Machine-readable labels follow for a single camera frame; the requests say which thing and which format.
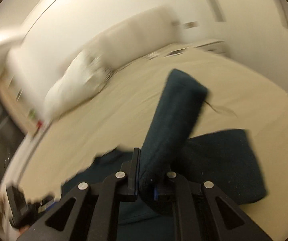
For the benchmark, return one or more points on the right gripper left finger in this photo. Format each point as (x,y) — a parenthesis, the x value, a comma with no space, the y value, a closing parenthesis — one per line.
(89,211)

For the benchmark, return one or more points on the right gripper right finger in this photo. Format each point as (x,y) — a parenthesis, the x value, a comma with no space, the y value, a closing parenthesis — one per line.
(203,211)

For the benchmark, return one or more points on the dark teal knit sweater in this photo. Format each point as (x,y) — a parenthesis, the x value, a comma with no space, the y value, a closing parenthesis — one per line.
(172,123)

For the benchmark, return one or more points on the beige bed with sheet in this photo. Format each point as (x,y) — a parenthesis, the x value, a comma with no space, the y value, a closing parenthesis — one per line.
(121,113)

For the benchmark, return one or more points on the rolled white duvet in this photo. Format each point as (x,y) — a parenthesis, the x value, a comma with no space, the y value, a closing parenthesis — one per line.
(85,77)

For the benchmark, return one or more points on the cream padded headboard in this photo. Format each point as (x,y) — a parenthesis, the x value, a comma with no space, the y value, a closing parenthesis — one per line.
(120,44)

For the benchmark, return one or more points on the white bedside table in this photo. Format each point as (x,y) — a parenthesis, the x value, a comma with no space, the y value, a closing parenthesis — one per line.
(217,46)

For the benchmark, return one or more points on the wall socket plate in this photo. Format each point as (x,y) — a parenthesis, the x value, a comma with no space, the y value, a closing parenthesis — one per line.
(189,25)

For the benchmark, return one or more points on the white wardrobe with black handles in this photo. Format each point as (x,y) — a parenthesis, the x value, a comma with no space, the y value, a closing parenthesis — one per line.
(257,14)

